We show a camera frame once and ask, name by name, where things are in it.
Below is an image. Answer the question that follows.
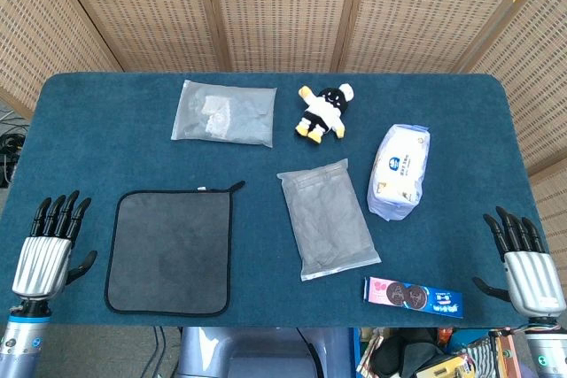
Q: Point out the blue pink cookie box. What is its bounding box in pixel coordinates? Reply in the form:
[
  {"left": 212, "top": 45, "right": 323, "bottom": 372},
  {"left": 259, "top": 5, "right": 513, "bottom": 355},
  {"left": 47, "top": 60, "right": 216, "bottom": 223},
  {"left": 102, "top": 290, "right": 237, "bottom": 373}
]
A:
[{"left": 363, "top": 276, "right": 464, "bottom": 320}]

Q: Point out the yellow black packet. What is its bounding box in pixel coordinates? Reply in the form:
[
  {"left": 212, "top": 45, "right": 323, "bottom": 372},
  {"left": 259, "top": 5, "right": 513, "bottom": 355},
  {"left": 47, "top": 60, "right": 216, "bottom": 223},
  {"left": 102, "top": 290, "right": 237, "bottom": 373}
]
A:
[{"left": 423, "top": 360, "right": 478, "bottom": 378}]

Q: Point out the white tissue pack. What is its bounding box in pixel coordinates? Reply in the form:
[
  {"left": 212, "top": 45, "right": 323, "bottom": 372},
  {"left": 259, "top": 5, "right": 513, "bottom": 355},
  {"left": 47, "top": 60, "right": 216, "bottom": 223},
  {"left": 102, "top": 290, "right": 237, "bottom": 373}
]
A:
[{"left": 366, "top": 124, "right": 431, "bottom": 222}]

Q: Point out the teal felt table cover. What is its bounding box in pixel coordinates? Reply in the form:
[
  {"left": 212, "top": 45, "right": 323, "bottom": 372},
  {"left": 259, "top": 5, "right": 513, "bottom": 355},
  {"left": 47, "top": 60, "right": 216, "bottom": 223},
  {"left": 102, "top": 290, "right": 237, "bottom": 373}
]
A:
[{"left": 0, "top": 71, "right": 548, "bottom": 330}]

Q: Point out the black white plush toy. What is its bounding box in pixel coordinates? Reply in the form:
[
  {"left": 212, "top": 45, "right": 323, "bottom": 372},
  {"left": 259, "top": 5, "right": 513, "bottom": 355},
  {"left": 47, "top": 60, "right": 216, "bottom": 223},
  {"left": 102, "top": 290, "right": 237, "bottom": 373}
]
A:
[{"left": 294, "top": 82, "right": 355, "bottom": 145}]

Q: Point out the black cable bundle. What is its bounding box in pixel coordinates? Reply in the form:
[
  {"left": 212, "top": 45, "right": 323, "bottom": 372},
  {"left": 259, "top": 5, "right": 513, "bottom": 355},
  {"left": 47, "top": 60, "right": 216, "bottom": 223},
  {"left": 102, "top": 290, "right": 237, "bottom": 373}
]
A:
[{"left": 0, "top": 116, "right": 28, "bottom": 189}]

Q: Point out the striped black white fabric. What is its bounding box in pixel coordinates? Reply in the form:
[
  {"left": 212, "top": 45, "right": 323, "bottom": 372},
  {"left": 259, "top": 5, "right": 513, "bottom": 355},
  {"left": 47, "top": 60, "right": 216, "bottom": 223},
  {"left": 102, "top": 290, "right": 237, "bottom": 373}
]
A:
[{"left": 463, "top": 336, "right": 498, "bottom": 374}]

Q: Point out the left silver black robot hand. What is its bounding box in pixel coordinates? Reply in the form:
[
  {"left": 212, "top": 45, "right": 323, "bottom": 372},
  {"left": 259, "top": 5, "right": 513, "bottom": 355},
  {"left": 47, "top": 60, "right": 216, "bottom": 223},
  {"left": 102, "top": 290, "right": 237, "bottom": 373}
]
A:
[{"left": 12, "top": 189, "right": 98, "bottom": 302}]

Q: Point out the woven wooden folding screen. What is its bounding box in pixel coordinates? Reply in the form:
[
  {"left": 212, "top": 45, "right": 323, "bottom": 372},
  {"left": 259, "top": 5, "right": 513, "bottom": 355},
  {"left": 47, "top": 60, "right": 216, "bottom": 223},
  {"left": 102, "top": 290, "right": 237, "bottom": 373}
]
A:
[{"left": 0, "top": 0, "right": 567, "bottom": 264}]

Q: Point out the frosted bag with grey cloth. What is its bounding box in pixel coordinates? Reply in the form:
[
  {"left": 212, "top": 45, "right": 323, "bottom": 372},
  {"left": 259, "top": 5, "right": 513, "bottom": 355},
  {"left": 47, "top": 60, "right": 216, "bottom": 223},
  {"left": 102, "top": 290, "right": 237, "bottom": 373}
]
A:
[{"left": 276, "top": 158, "right": 382, "bottom": 282}]

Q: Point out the black fabric bundle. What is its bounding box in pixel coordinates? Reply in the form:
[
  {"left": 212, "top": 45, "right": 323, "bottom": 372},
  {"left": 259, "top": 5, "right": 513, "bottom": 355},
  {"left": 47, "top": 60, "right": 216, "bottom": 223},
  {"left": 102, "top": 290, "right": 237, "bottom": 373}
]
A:
[{"left": 370, "top": 336, "right": 449, "bottom": 378}]

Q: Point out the grey cloth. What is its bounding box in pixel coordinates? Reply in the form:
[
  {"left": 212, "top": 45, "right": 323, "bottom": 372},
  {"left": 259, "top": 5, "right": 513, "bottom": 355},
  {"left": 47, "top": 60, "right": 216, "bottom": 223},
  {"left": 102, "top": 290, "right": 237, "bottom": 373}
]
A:
[{"left": 104, "top": 180, "right": 246, "bottom": 318}]

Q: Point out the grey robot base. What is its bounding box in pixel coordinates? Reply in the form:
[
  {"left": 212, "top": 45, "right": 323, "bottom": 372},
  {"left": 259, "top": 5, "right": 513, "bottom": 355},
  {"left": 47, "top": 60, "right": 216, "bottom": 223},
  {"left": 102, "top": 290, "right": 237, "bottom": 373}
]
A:
[{"left": 175, "top": 327, "right": 355, "bottom": 378}]

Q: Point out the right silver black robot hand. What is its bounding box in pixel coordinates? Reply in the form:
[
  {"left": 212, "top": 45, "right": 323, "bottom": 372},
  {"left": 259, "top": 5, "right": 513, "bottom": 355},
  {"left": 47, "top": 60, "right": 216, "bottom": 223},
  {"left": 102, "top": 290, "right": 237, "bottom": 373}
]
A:
[{"left": 471, "top": 205, "right": 562, "bottom": 320}]

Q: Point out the frosted bag with white items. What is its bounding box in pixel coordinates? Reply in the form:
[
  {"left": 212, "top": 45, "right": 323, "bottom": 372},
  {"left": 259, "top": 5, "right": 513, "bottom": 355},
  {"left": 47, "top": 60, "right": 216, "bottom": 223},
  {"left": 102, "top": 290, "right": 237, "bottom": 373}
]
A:
[{"left": 170, "top": 79, "right": 278, "bottom": 148}]

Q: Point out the thin black cable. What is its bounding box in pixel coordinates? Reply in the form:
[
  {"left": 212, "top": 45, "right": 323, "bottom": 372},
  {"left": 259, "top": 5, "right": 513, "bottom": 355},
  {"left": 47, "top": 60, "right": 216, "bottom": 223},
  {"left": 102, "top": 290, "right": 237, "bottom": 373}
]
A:
[{"left": 141, "top": 327, "right": 168, "bottom": 378}]

